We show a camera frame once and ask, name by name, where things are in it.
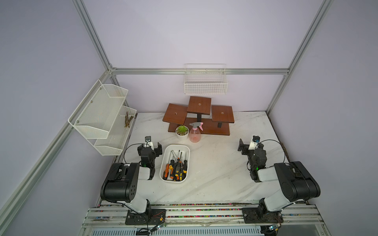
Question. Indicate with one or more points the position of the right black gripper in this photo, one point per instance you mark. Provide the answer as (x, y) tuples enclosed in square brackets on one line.
[(245, 148)]

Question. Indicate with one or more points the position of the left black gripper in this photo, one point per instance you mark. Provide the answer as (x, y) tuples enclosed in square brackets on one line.
[(157, 151)]

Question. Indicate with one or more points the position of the white plastic storage box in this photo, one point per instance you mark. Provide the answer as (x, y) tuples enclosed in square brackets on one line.
[(175, 151)]

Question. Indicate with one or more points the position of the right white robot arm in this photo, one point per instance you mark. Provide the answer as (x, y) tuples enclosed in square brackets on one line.
[(296, 183)]

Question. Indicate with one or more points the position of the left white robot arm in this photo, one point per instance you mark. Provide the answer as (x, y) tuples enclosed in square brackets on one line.
[(120, 185)]

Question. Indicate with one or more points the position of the lower white mesh shelf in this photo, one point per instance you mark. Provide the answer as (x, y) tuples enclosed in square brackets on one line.
[(114, 144)]

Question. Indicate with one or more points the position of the white mesh shelf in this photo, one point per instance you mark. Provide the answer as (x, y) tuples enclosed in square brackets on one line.
[(114, 144), (95, 116)]

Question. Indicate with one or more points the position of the brown twigs on shelf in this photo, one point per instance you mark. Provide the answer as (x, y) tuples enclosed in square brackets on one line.
[(128, 120)]

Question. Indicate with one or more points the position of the small potted green plant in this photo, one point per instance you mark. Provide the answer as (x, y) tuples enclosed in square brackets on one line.
[(182, 132)]

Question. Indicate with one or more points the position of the pink spray bottle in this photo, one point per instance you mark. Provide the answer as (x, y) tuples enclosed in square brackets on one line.
[(195, 132)]

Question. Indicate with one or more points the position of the brown wooden tiered stand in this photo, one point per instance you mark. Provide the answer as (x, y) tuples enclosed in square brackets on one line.
[(215, 118)]

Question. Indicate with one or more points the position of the upper white mesh shelf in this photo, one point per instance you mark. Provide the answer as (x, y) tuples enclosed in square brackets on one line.
[(95, 116)]

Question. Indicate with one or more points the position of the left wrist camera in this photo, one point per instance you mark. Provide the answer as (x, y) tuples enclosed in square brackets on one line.
[(148, 140)]

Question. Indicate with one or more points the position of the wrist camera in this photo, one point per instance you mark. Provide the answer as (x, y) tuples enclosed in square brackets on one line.
[(148, 140), (254, 142)]

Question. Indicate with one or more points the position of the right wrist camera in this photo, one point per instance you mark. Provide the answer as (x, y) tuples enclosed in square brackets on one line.
[(254, 142)]

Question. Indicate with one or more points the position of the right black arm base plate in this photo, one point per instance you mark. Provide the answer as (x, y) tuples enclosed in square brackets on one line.
[(255, 215)]

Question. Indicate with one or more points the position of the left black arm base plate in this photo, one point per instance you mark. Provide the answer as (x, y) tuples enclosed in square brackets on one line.
[(150, 217)]

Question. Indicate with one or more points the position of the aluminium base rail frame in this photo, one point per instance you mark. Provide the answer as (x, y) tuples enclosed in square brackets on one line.
[(204, 219)]

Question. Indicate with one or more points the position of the white wire wall basket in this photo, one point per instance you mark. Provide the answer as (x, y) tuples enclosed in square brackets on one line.
[(205, 79)]

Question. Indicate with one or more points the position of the aluminium cage frame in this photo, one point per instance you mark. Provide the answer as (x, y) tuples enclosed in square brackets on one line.
[(35, 175)]

